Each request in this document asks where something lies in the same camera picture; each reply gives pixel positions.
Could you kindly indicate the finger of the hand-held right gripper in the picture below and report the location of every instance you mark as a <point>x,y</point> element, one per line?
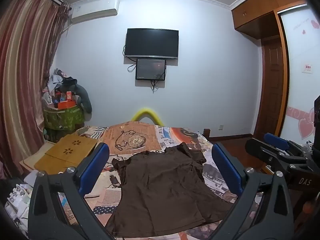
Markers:
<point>276,140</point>
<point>262,152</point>

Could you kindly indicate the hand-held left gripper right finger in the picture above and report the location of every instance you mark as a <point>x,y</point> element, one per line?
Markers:
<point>228,170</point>

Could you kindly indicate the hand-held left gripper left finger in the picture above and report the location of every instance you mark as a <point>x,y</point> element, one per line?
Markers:
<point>96,165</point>

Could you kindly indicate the brown shirt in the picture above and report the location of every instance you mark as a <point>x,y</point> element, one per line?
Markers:
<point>162,187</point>

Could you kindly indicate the pile of clothes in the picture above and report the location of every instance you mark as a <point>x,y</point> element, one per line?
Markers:
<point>56,82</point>

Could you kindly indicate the bamboo lap table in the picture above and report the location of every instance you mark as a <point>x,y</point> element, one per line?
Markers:
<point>67,152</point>

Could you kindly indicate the printed bedsheet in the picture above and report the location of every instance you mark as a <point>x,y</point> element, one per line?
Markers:
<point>135,140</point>

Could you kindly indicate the brown wooden door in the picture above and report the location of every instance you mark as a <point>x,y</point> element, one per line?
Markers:
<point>271,87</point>

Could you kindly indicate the orange box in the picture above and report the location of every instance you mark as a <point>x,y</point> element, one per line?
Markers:
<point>66,105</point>

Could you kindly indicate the pale wooden board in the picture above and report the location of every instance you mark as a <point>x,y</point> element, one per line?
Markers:
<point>28,161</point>

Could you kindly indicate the yellow foam tube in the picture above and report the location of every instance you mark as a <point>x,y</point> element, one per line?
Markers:
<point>146,111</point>

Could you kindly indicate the small black monitor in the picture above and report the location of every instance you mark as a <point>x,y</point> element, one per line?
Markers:
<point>150,68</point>

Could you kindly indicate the striped red curtain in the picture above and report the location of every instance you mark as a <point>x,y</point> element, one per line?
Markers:
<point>22,67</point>

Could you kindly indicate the wooden overhead cabinet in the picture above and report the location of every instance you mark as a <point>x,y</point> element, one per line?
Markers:
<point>255,10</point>

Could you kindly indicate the white air conditioner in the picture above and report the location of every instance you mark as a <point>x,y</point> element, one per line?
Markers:
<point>95,11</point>

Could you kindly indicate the wooden bed post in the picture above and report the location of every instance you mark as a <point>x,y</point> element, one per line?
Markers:
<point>206,133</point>

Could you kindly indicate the white wall outlet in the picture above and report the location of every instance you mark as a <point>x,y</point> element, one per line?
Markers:
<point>221,127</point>

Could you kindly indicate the black wall television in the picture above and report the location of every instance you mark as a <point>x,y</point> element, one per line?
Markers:
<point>151,42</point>

